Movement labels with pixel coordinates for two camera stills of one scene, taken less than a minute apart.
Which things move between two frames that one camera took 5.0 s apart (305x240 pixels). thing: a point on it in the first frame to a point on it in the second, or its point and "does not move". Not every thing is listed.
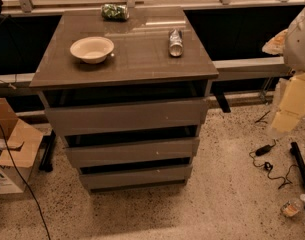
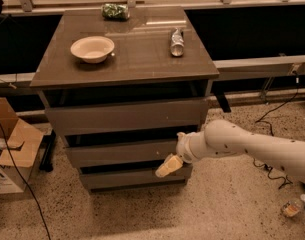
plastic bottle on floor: (291, 207) does not move
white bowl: (92, 49) does not move
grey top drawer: (97, 119) does not move
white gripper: (299, 45) to (183, 148)
